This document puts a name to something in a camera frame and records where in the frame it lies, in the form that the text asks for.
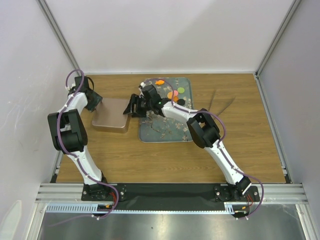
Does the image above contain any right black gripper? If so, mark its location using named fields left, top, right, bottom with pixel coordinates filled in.
left=123, top=93, right=154, bottom=118

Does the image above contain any brown translucent box lid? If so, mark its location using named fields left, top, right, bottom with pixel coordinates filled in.
left=91, top=97, right=130, bottom=126

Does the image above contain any clear box with paper cups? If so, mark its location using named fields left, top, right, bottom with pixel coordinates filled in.
left=92, top=122, right=129, bottom=134

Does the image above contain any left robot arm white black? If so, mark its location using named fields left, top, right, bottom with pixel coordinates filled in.
left=47, top=76, right=116, bottom=201

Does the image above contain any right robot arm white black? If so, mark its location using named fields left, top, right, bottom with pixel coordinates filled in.
left=123, top=83, right=252, bottom=201

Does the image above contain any floral patterned metal tray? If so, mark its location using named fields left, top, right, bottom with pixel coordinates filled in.
left=138, top=77, right=194, bottom=143

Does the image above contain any orange round cookie stacked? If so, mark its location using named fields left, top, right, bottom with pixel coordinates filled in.
left=167, top=92, right=175, bottom=99

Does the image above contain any orange fish cookie top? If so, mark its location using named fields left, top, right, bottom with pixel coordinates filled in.
left=155, top=79, right=165, bottom=86

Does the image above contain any black round cookie top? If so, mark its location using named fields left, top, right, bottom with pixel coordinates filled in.
left=176, top=99, right=186, bottom=106

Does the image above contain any green round cookie top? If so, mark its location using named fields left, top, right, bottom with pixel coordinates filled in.
left=177, top=87, right=185, bottom=94

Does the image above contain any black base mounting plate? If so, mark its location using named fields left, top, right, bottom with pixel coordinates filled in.
left=81, top=182, right=261, bottom=212

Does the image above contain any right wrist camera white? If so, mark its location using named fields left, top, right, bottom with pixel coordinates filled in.
left=138, top=82, right=147, bottom=98

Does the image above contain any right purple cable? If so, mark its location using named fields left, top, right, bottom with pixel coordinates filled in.
left=142, top=78, right=265, bottom=221

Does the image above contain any purple cable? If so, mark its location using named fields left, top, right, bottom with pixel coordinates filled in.
left=47, top=69, right=120, bottom=227
left=142, top=78, right=265, bottom=221

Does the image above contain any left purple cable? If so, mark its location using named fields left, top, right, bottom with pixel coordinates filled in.
left=47, top=69, right=120, bottom=227

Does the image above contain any aluminium frame rail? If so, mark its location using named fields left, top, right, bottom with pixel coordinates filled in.
left=36, top=183, right=309, bottom=215

